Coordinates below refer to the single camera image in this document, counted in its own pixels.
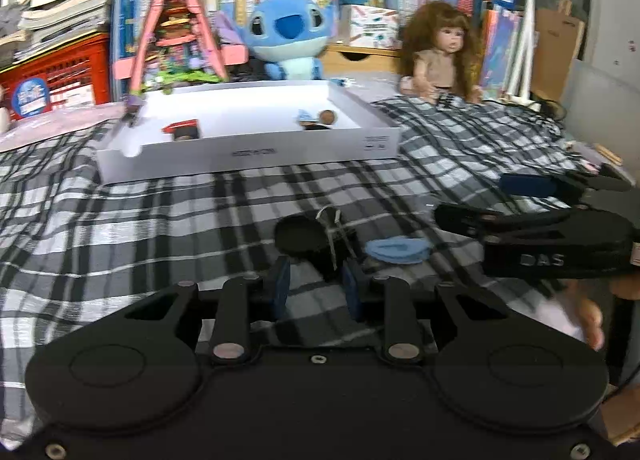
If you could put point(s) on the person's right hand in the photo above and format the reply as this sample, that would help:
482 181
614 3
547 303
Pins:
589 322

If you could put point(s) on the white printed carton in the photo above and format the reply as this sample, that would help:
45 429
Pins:
372 25

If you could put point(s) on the red plastic crate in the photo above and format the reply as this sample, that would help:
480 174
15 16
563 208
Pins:
70 70

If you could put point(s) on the pink triangular dollhouse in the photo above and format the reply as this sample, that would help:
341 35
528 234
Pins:
175 40

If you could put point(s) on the stack of worn books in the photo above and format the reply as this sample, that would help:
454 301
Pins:
65 5

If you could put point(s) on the brown haired doll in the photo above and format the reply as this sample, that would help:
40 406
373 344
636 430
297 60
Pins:
440 65

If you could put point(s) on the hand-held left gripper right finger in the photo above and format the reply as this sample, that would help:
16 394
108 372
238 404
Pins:
352 291

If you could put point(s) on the white pipe frame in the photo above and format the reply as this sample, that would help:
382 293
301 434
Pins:
525 30

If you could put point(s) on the wooden drawer box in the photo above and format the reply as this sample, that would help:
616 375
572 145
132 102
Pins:
370 59

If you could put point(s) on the white cardboard box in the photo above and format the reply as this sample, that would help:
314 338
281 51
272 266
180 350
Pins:
240 110

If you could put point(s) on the small blue object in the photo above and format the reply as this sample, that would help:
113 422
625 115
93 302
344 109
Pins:
304 115

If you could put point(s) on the black white plaid blanket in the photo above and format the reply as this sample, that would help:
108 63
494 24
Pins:
150 220

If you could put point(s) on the blue alien plush toy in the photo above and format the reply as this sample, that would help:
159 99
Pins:
285 30

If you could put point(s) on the black round lid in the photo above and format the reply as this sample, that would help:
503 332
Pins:
300 236

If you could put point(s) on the grey cloth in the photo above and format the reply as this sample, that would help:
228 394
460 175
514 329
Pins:
10 20

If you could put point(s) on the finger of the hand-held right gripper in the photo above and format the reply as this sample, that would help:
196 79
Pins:
530 185
465 220

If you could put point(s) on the brown round object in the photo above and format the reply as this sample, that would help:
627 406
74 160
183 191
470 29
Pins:
327 117

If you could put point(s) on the tall blue picture books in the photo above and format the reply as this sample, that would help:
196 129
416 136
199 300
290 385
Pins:
127 0

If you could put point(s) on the brown cardboard sheet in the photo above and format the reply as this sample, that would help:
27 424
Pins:
557 50

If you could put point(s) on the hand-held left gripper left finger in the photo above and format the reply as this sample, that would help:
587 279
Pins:
280 286

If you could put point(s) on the red and black small object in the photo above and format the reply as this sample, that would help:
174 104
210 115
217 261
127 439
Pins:
182 129

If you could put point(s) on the pink sheet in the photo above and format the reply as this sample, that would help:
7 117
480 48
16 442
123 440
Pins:
50 125

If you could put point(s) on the blue round cloth pad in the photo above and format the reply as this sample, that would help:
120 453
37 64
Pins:
397 250

